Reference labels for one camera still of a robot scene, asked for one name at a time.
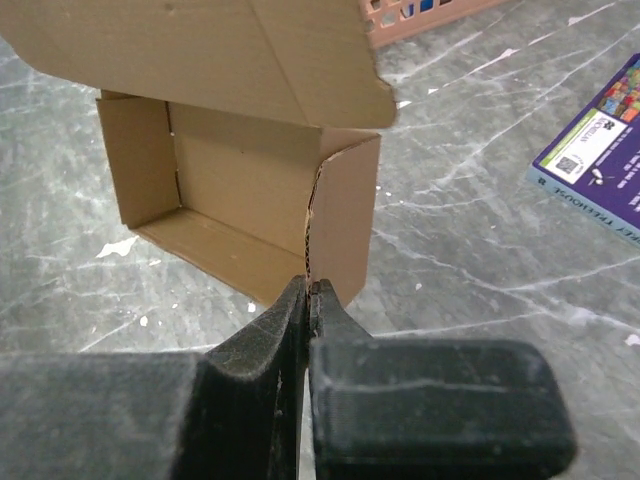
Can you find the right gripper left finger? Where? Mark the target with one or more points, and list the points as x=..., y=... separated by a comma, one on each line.
x=233, y=412

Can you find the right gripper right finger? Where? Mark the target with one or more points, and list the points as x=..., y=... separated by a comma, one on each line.
x=420, y=408

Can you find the brown cardboard box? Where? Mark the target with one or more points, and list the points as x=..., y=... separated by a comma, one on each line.
x=242, y=136

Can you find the purple book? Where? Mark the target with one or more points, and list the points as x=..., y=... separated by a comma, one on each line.
x=593, y=164

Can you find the pink plastic file organizer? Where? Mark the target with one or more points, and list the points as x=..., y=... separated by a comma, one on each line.
x=389, y=21

